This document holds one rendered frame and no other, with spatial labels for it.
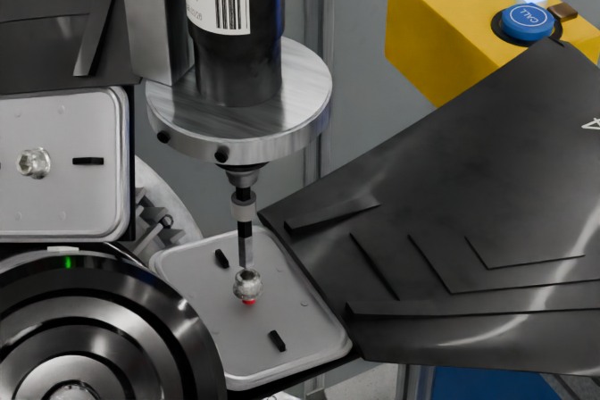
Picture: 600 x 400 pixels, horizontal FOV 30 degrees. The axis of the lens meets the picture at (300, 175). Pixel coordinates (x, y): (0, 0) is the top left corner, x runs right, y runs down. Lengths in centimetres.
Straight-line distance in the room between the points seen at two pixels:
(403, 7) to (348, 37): 49
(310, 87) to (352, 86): 107
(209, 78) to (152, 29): 3
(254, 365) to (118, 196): 9
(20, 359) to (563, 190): 30
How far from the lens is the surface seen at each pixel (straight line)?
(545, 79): 64
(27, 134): 49
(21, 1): 49
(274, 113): 41
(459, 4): 91
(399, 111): 156
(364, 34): 145
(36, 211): 48
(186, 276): 51
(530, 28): 87
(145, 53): 42
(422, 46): 93
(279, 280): 51
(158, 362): 44
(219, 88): 41
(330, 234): 53
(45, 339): 42
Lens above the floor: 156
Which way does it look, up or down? 41 degrees down
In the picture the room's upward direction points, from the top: straight up
